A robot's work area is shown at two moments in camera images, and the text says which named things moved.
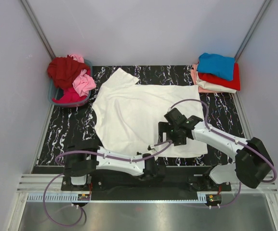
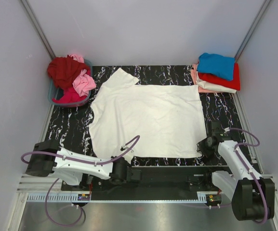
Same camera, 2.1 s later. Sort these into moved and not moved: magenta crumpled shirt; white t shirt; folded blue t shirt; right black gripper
Moved: right black gripper
Not moved: folded blue t shirt; white t shirt; magenta crumpled shirt
